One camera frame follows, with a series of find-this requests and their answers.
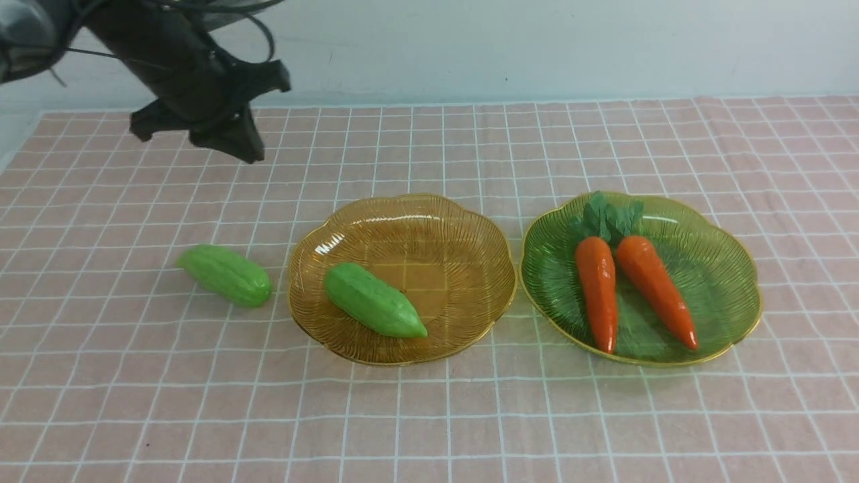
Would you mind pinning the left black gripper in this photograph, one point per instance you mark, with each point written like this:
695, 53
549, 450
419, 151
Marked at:
198, 86

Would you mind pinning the green cucumber toy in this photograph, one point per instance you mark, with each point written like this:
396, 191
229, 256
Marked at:
227, 273
372, 302

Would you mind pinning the orange carrot toy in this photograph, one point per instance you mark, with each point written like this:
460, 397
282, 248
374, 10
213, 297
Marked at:
596, 271
640, 262

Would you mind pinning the amber ribbed plastic plate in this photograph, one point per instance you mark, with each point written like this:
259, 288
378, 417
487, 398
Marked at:
454, 265

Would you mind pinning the pink checkered tablecloth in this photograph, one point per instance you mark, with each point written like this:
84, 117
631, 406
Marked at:
115, 369

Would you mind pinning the green ribbed plastic plate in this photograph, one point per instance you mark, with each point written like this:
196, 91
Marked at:
714, 273

